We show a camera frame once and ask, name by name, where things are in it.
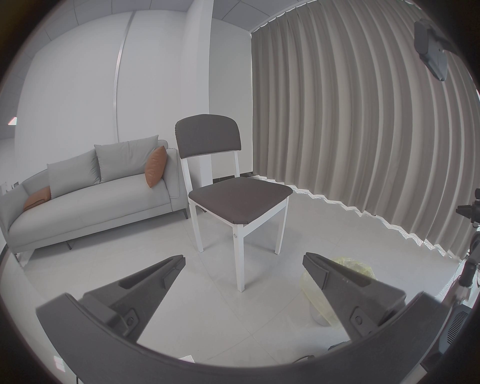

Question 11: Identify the beige curtain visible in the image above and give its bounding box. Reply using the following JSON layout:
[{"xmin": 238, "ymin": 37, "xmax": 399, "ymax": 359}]
[{"xmin": 250, "ymin": 0, "xmax": 480, "ymax": 259}]

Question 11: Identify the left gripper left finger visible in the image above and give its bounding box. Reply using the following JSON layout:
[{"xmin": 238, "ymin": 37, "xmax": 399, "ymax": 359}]
[{"xmin": 80, "ymin": 254, "xmax": 187, "ymax": 344}]

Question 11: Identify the light grey cushion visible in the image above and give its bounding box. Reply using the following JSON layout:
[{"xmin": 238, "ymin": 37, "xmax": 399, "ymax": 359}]
[
  {"xmin": 47, "ymin": 148, "xmax": 102, "ymax": 199},
  {"xmin": 94, "ymin": 135, "xmax": 160, "ymax": 184}
]

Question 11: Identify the yellow plastic bag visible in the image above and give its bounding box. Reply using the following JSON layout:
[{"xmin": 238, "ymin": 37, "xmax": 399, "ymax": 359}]
[{"xmin": 301, "ymin": 256, "xmax": 376, "ymax": 327}]

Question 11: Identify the white trash bin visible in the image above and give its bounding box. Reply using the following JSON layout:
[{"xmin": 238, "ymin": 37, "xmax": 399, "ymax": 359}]
[{"xmin": 300, "ymin": 259, "xmax": 376, "ymax": 328}]

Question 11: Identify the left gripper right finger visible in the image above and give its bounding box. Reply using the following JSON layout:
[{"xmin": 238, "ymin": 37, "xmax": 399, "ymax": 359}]
[{"xmin": 302, "ymin": 252, "xmax": 407, "ymax": 344}]

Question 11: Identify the light grey sofa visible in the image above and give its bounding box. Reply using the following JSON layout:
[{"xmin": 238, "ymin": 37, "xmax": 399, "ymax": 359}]
[{"xmin": 0, "ymin": 136, "xmax": 189, "ymax": 263}]

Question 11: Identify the orange pillow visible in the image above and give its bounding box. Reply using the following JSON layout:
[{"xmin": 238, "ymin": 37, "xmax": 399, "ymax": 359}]
[
  {"xmin": 23, "ymin": 185, "xmax": 52, "ymax": 212},
  {"xmin": 145, "ymin": 145, "xmax": 168, "ymax": 188}
]

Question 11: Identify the grey and white chair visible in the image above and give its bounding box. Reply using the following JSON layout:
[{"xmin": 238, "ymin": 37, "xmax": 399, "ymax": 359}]
[{"xmin": 174, "ymin": 113, "xmax": 294, "ymax": 292}]

